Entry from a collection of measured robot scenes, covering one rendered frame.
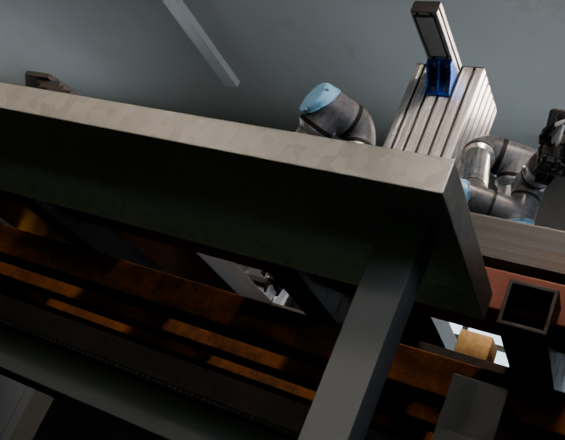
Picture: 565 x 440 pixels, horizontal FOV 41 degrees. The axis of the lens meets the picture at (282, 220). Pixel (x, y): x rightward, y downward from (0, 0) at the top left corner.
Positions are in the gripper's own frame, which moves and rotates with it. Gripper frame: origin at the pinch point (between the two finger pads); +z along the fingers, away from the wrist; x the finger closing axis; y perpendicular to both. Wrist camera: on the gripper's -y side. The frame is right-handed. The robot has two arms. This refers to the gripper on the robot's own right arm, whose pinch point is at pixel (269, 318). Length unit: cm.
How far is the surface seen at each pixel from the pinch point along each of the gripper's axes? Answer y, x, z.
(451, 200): 113, 70, 14
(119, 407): 81, 28, 36
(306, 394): 28.1, 28.8, 18.8
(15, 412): -26, -81, 46
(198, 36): -186, -237, -223
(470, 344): 54, 61, 8
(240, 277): 34.9, 8.5, 2.0
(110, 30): -204, -338, -233
